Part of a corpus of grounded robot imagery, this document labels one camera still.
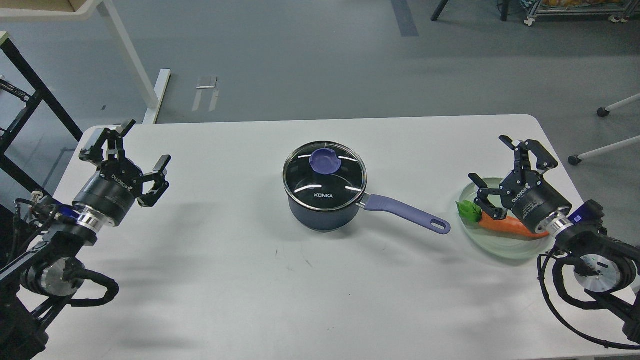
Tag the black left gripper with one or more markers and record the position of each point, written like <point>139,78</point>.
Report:
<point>118,182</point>

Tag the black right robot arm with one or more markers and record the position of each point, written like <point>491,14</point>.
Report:
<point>589,266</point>

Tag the blue pot with purple handle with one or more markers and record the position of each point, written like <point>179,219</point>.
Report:
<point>330,220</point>

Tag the wheeled metal cart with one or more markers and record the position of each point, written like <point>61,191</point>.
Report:
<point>616,11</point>

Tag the white desk frame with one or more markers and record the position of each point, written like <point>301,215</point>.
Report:
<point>82,50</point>

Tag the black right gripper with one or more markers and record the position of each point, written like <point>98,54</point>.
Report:
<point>524,192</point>

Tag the glass lid with purple knob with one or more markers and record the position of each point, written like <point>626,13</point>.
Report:
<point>324,175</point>

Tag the orange toy carrot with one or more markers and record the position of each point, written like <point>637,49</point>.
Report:
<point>472,213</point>

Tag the black metal rack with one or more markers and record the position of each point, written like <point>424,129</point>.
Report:
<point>42,94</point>

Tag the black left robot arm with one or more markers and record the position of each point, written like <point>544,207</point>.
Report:
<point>43,274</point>

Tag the white wheeled chair base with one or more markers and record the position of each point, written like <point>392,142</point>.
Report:
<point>603,112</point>

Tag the black furniture legs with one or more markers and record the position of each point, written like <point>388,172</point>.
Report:
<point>499,9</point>

